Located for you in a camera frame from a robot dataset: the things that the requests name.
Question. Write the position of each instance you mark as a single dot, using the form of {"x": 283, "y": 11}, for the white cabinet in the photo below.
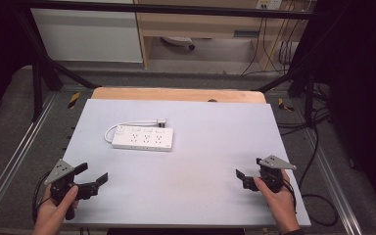
{"x": 84, "y": 36}

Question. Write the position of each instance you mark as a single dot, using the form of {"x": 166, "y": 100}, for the black metal frame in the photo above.
{"x": 176, "y": 9}

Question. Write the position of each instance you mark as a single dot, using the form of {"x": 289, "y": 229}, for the aluminium floor rail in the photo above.
{"x": 13, "y": 163}
{"x": 333, "y": 182}

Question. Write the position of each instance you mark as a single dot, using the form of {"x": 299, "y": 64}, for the white power plug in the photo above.
{"x": 161, "y": 122}

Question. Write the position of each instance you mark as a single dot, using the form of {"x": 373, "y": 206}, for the chair base with wheel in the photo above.
{"x": 179, "y": 40}

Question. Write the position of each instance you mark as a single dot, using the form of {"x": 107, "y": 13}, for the white power strip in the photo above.
{"x": 143, "y": 138}

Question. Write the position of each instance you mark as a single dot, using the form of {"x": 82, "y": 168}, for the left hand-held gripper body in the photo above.
{"x": 61, "y": 171}

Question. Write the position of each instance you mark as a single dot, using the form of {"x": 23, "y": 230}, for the person's right hand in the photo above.
{"x": 280, "y": 205}

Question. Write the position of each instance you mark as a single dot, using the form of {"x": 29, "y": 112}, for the wooden board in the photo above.
{"x": 176, "y": 95}

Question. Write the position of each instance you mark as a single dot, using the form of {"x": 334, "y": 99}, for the yellow black tape marker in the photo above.
{"x": 74, "y": 100}
{"x": 284, "y": 105}

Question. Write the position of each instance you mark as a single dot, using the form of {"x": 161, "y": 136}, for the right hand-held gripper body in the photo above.
{"x": 272, "y": 174}

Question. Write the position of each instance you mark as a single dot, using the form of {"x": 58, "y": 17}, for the white wall socket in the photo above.
{"x": 269, "y": 4}

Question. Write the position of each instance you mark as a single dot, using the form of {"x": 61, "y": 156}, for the person's left hand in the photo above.
{"x": 49, "y": 215}

